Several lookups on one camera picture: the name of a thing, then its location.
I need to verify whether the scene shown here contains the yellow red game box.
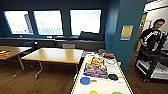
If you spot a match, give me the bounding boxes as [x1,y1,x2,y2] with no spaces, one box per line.
[89,56,106,67]

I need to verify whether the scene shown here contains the person in black shirt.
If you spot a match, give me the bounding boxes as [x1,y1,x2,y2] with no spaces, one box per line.
[138,18,168,54]

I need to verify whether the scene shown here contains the dark window bench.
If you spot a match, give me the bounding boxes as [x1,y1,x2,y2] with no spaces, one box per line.
[0,37,106,51]

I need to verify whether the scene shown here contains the black wheeled cart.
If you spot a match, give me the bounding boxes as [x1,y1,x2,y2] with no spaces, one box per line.
[134,49,168,83]

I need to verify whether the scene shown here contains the white plate blue rim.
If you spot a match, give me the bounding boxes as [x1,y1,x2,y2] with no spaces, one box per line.
[105,58,118,66]

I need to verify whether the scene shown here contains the bright window pane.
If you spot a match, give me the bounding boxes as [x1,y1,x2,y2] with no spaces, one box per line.
[33,9,64,37]
[3,10,34,36]
[69,8,102,36]

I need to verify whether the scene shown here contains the blue white box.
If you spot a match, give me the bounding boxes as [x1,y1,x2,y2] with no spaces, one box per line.
[81,50,98,58]

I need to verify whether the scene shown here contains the white vent panel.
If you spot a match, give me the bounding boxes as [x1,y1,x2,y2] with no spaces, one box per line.
[62,43,76,50]

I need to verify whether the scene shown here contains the red yellow item stack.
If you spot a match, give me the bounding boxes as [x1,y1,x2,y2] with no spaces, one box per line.
[0,50,9,58]

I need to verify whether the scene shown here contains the black office chair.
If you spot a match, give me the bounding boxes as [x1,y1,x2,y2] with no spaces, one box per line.
[20,40,39,56]

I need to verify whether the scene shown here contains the wooden table with clutter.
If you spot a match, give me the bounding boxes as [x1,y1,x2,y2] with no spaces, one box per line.
[0,45,33,78]

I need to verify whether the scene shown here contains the yellow wall poster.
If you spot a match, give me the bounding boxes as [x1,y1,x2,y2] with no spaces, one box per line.
[120,24,134,41]

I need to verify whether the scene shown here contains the colourful snack packets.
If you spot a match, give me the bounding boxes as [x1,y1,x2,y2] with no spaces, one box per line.
[82,63,110,79]

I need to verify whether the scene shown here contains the dark grey box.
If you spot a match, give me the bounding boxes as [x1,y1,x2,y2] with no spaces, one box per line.
[98,49,108,55]

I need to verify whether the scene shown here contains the blue round paddle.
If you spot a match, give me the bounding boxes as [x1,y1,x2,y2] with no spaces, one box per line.
[79,76,98,86]

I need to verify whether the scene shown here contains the large wooden table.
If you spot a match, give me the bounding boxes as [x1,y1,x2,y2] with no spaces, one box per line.
[20,47,85,79]

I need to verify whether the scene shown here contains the green bowl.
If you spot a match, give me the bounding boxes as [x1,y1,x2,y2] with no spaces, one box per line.
[111,91,124,94]

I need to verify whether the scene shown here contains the red flat box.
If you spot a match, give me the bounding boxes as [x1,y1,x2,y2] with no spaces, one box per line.
[102,53,115,59]

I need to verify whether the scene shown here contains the white yellow air hockey table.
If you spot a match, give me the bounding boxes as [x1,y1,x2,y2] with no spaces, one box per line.
[70,49,134,94]

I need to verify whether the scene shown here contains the black cushion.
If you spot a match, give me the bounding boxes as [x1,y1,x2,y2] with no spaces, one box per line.
[79,31,104,42]

